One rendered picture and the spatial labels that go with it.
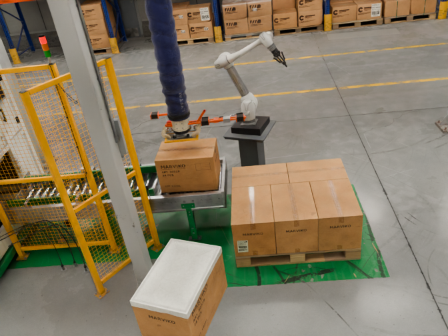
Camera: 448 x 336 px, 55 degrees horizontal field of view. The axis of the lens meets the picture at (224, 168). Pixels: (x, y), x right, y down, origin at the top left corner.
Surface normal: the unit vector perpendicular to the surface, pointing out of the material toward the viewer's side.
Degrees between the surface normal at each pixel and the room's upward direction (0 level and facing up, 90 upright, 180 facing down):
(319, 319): 0
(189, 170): 90
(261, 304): 0
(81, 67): 90
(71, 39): 90
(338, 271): 0
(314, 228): 90
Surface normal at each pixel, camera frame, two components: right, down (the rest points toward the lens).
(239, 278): -0.11, -0.84
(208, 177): -0.07, 0.54
